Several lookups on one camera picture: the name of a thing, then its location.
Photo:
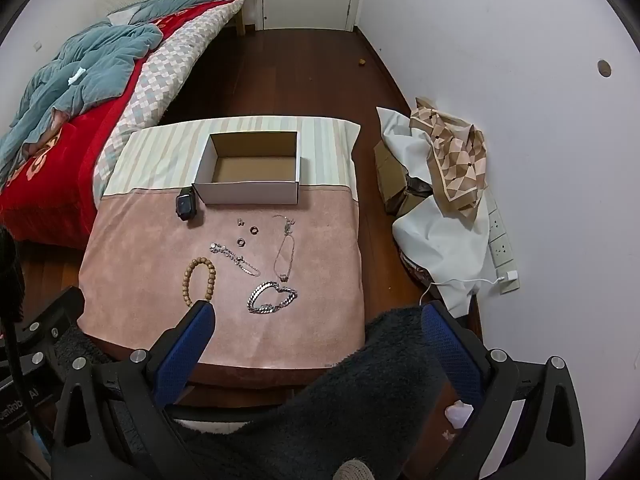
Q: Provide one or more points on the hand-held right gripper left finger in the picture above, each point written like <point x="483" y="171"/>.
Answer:
<point x="187" y="350"/>

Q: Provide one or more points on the black smart watch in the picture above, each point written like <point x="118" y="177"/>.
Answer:
<point x="186" y="204"/>

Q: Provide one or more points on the white cardboard box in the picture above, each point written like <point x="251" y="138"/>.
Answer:
<point x="250" y="192"/>

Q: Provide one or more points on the beige diamond pattern scarf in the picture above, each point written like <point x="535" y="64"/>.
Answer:
<point x="457" y="160"/>

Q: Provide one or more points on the pink striped table cloth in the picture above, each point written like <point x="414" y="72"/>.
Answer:
<point x="150" y="260"/>

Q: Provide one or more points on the teal quilted blanket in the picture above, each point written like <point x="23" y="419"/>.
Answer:
<point x="95" y="70"/>

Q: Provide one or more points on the white power strip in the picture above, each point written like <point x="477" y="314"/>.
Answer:
<point x="500" y="240"/>

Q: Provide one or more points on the person's dark fleece clothing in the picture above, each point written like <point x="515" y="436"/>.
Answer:
<point x="350" y="400"/>

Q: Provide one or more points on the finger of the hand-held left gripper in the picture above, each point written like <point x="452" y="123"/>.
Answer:
<point x="47" y="327"/>

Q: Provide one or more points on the white crumpled tissue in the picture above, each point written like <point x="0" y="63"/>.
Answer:
<point x="457" y="414"/>

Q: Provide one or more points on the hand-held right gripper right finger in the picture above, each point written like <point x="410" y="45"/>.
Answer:
<point x="450" y="350"/>

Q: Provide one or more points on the white charger plug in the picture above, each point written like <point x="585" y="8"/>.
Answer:
<point x="511" y="276"/>

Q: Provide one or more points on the wooden bed frame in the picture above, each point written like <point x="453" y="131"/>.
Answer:
<point x="241" y="22"/>

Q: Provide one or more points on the brown cardboard box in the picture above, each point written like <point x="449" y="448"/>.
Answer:
<point x="392" y="175"/>

